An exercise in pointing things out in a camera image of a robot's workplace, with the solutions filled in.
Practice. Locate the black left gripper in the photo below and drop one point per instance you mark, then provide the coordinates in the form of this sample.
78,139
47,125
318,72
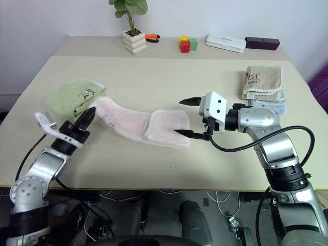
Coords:
74,133

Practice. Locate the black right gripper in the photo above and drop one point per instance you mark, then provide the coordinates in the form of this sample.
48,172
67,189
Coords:
210,125

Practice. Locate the pink towel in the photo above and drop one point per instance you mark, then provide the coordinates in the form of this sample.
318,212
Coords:
164,125

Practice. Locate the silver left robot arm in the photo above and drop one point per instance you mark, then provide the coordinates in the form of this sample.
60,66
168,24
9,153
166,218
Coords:
46,164

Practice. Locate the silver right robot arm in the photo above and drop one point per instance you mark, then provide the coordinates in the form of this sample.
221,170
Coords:
256,118

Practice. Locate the green towel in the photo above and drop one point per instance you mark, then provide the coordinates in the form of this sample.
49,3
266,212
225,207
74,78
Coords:
69,97

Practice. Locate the beige striped towel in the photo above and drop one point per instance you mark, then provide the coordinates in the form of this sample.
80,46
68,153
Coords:
261,79

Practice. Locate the light blue towel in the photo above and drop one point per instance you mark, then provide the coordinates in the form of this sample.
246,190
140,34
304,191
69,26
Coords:
282,107

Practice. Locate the red block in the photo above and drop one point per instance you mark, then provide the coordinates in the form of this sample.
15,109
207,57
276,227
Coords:
185,46

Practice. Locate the green block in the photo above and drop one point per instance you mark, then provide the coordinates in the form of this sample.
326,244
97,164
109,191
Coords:
194,44

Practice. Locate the yellow block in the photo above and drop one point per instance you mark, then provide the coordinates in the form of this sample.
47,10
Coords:
183,38

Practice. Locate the flat white box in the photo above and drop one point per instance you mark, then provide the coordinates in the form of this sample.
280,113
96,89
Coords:
225,43

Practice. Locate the potted plant in white pot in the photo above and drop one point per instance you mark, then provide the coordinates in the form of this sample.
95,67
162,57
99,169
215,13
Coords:
134,43

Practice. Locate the long black box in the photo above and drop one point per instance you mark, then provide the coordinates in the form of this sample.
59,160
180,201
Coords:
262,43

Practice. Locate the dark rounded shape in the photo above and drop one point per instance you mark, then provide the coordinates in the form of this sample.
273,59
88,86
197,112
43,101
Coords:
196,223

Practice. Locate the metal caster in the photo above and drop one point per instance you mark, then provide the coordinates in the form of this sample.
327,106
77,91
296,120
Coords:
233,223

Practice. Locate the dark chair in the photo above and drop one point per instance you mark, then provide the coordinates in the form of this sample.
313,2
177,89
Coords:
320,87

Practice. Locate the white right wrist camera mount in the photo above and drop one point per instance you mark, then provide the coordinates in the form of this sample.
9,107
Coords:
215,102

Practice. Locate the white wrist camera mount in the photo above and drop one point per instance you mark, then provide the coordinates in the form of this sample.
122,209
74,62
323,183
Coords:
215,102
43,119

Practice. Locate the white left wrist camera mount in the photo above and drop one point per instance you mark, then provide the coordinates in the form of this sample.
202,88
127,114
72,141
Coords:
43,119

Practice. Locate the black floor bracket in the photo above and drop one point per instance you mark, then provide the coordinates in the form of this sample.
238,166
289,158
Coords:
243,234

